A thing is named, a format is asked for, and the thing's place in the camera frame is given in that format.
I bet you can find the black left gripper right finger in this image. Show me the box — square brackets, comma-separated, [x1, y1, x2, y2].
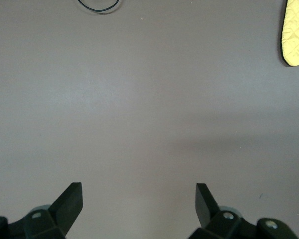
[189, 183, 259, 239]

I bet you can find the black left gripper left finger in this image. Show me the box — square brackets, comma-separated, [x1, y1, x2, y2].
[7, 182, 83, 239]

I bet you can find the yellow quilted oven mitt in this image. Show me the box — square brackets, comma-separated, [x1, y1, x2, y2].
[280, 0, 299, 67]

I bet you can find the thin black looped cable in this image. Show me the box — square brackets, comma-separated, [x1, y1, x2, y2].
[77, 0, 120, 12]

